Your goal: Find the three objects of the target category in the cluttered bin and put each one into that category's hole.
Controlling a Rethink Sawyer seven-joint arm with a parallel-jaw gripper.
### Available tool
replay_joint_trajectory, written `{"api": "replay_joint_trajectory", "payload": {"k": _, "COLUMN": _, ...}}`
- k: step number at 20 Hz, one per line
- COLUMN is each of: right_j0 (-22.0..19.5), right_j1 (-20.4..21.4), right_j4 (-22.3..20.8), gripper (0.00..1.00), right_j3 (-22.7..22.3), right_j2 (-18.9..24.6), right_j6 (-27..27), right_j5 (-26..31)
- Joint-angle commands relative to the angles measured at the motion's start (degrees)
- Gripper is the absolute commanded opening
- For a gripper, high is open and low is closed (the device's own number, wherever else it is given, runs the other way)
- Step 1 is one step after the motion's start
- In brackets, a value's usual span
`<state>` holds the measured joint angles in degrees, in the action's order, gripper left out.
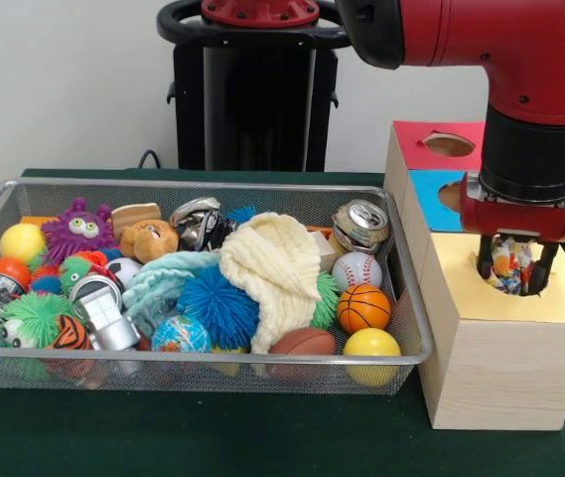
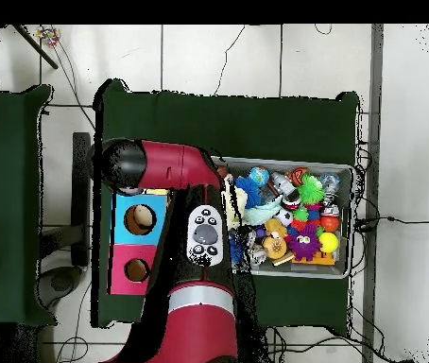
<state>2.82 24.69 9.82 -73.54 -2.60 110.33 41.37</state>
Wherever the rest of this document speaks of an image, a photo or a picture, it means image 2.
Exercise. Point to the crushed silver can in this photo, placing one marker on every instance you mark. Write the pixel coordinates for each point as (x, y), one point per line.
(257, 255)

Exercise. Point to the wooden box with three holes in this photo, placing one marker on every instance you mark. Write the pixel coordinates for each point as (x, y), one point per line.
(123, 234)

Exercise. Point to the cream fleece cloth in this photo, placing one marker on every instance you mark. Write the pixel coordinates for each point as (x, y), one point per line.
(235, 204)

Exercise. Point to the large blue spiky ball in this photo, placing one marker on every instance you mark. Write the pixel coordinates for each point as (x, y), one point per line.
(250, 189)

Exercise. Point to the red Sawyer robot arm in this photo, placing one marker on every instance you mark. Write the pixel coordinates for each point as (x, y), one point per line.
(176, 166)

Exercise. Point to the small multicoloured toy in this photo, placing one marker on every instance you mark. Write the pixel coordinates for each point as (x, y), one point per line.
(49, 36)

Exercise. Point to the black rod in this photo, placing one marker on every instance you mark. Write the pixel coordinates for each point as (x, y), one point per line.
(35, 45)

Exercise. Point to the purple spiky monster toy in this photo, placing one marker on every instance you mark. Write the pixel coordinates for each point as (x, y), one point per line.
(304, 244)

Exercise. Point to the dark green table cloth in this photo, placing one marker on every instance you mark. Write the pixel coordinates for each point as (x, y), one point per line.
(6, 170)
(237, 121)

